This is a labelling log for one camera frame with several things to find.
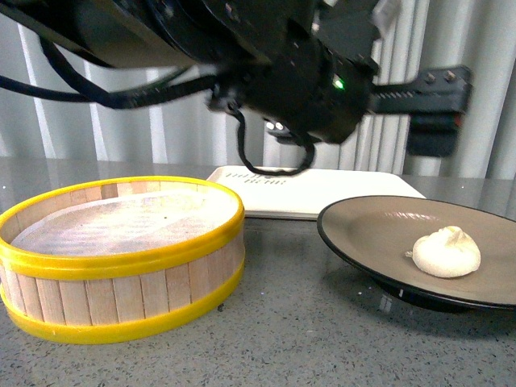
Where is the grey pleated curtain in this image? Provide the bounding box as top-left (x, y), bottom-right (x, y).
top-left (1, 1), bottom-right (515, 180)

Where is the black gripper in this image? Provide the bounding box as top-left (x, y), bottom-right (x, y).
top-left (209, 1), bottom-right (472, 156)

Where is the cream rectangular tray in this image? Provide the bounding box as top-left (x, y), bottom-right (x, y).
top-left (208, 166), bottom-right (423, 220)

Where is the white steamer liner paper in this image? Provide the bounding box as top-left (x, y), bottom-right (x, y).
top-left (11, 189), bottom-right (238, 256)

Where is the black cable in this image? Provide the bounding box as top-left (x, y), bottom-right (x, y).
top-left (0, 35), bottom-right (316, 177)

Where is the yellow rimmed bamboo steamer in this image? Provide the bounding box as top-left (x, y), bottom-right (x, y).
top-left (1, 177), bottom-right (245, 344)

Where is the tan plate with black rim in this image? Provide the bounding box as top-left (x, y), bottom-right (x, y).
top-left (317, 196), bottom-right (515, 312)

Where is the white steamed bun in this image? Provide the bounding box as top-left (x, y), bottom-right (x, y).
top-left (405, 226), bottom-right (481, 278)

